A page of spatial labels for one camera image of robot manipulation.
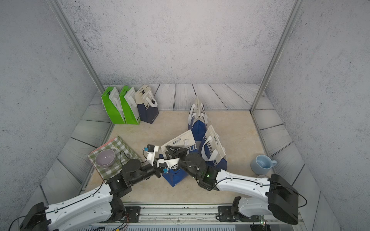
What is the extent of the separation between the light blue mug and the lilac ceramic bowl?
85cm

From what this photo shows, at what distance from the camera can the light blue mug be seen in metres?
0.84

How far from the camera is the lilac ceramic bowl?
0.87 meters
